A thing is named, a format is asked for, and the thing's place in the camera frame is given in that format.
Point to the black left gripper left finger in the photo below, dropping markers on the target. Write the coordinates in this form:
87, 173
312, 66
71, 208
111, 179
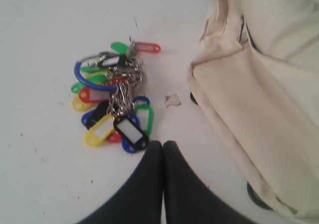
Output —
139, 200

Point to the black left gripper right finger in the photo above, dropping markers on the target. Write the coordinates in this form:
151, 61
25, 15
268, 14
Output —
187, 199

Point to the colourful key tag bunch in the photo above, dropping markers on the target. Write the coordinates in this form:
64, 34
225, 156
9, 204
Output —
108, 93

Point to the beige fabric duffel bag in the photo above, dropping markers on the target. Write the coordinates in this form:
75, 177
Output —
257, 82

